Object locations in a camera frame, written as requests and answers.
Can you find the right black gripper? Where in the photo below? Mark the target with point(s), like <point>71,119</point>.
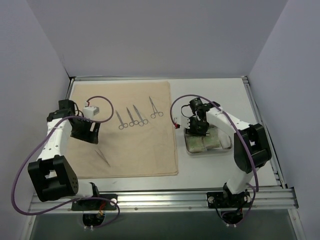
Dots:
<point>197,126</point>

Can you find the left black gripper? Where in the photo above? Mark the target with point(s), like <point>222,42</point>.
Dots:
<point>85,132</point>

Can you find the green glove packet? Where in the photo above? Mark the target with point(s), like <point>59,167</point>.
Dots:
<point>194,144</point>
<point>211,141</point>

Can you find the steel tweezers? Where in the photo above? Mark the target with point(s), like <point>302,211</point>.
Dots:
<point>102,156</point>

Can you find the white gauze pad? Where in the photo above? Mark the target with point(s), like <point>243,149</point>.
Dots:
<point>224,139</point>

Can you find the steel hemostat forceps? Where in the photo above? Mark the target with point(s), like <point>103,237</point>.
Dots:
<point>155,113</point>

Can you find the long steel scissors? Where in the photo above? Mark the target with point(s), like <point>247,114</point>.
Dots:
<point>142,121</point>

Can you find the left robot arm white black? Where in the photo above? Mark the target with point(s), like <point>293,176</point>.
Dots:
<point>52,176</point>

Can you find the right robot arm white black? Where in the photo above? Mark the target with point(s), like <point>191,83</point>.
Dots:
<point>251,149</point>

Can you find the stainless steel tray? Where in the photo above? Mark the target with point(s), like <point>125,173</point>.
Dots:
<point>206,151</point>

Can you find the small steel scissors left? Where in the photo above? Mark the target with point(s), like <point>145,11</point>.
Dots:
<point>122,125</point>

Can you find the small steel scissors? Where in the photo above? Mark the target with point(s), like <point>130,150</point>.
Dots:
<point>132,122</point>
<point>122,125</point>

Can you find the small steel scissors middle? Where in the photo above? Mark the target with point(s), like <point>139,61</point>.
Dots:
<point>132,122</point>

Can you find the beige cloth mat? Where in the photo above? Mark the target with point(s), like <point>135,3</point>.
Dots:
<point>138,151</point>

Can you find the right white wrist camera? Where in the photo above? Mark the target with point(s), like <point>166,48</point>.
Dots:
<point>181,122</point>

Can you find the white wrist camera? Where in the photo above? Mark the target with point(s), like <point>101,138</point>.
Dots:
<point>90,111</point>
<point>181,122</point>

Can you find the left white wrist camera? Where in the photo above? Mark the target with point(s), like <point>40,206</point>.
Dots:
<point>90,111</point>

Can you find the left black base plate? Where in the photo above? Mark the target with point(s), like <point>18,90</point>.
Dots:
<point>106,202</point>

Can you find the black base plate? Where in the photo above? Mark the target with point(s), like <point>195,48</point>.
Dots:
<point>106,202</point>
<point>226,200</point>

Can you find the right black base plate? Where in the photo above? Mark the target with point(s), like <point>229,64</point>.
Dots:
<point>226,200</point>

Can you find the aluminium front rail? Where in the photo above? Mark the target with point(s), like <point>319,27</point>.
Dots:
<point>268,198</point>

